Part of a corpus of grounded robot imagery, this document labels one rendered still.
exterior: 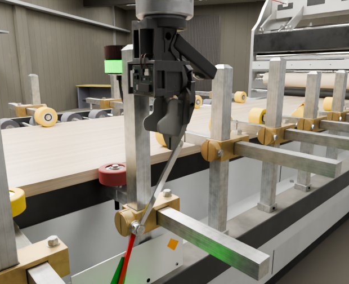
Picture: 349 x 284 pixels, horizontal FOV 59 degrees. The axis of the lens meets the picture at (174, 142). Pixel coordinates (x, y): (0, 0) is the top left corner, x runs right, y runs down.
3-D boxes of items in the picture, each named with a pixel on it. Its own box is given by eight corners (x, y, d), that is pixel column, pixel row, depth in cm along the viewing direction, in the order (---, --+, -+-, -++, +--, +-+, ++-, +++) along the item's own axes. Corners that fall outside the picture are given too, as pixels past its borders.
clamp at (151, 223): (180, 218, 67) (180, 196, 66) (128, 241, 58) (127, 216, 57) (163, 209, 71) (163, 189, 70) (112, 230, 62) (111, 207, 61)
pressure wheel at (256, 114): (256, 123, 123) (265, 131, 129) (263, 105, 124) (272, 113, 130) (244, 121, 127) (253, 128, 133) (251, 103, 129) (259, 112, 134)
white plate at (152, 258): (183, 265, 70) (184, 225, 68) (76, 328, 53) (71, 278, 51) (182, 263, 70) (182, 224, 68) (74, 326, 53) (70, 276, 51)
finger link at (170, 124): (150, 154, 51) (149, 98, 49) (176, 148, 55) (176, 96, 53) (162, 158, 49) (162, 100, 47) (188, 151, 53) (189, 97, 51)
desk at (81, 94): (90, 106, 963) (88, 84, 948) (128, 107, 925) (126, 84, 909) (77, 109, 902) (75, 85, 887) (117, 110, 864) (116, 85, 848)
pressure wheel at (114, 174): (139, 209, 76) (138, 165, 74) (111, 220, 71) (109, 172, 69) (121, 199, 82) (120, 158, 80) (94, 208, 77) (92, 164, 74)
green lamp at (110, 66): (142, 72, 59) (142, 60, 58) (116, 72, 55) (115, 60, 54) (125, 72, 63) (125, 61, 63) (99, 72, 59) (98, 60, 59)
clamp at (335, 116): (351, 121, 130) (353, 110, 129) (339, 125, 121) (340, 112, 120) (336, 120, 134) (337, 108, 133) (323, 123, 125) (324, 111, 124)
